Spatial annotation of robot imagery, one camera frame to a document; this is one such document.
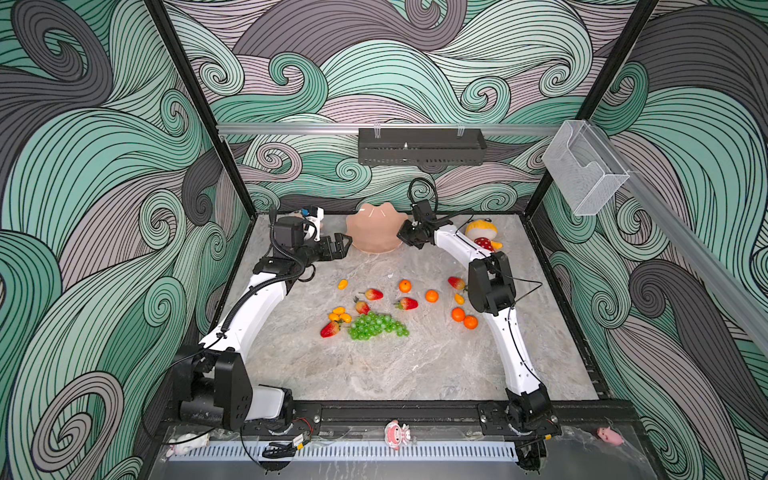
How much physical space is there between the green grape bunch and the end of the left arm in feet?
0.82

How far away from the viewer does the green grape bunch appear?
87 centimetres

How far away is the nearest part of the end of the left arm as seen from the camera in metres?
0.63
